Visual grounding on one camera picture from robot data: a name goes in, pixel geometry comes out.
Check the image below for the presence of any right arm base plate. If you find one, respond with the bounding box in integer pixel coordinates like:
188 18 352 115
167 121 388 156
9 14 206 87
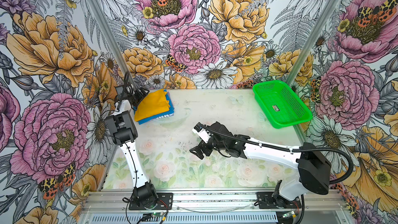
254 191 302 209

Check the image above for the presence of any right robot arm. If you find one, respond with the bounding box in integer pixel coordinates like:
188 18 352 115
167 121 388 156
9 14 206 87
190 122 331 208

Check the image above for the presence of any aluminium front frame rail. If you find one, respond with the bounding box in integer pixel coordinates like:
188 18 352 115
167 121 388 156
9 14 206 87
82 188 345 214

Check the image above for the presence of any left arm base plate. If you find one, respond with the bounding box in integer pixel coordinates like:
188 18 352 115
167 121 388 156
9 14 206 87
127 192 174 211

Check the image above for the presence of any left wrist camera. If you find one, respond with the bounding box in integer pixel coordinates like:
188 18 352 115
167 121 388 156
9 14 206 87
115 86 127 101

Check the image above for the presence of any folded blue t shirt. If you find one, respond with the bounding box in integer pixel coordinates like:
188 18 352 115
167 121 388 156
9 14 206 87
138 89 174 124

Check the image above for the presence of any green plastic basket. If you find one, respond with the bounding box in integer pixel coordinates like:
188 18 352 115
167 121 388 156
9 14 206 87
252 80 313 129

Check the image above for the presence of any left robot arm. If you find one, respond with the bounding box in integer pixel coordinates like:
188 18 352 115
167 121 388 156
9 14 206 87
105 85 159 209

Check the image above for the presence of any aluminium right corner post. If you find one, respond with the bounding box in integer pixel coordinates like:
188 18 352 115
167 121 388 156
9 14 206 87
285 0 341 86

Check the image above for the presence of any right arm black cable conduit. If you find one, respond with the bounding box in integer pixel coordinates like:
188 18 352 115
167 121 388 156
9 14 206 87
192 123 354 224

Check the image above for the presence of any green circuit board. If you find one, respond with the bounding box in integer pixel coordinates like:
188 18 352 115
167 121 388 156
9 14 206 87
142 212 168 220

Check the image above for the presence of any aluminium left corner post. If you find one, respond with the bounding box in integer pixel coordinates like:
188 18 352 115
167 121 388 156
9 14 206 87
86 0 138 89

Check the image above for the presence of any aluminium corner post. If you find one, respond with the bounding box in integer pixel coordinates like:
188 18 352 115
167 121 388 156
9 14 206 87
86 0 138 89
285 0 341 86

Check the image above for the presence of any yellow t shirt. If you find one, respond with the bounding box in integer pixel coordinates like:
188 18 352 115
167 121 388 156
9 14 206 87
134 90 170 122

